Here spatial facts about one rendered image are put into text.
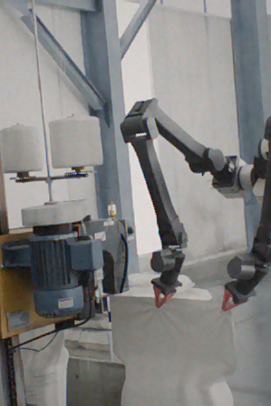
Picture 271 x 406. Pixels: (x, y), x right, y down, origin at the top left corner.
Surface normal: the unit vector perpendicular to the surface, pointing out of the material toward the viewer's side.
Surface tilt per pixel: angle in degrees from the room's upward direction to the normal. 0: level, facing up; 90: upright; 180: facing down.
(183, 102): 90
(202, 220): 90
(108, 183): 90
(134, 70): 90
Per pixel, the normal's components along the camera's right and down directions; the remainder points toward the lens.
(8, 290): 0.77, -0.04
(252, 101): -0.63, 0.10
